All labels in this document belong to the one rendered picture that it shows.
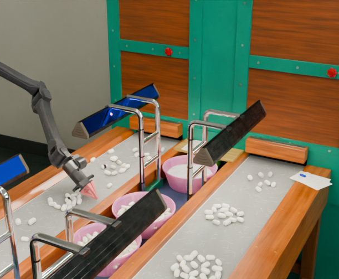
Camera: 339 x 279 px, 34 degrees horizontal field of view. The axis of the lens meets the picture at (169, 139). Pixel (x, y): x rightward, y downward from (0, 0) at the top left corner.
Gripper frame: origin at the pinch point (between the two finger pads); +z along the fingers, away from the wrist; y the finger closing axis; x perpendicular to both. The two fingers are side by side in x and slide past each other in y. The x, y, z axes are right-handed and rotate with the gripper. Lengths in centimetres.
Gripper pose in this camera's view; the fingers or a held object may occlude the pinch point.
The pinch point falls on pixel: (96, 197)
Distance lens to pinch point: 241.4
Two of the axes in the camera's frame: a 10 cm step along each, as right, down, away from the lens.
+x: -5.8, 5.8, 5.7
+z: 6.6, 7.4, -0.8
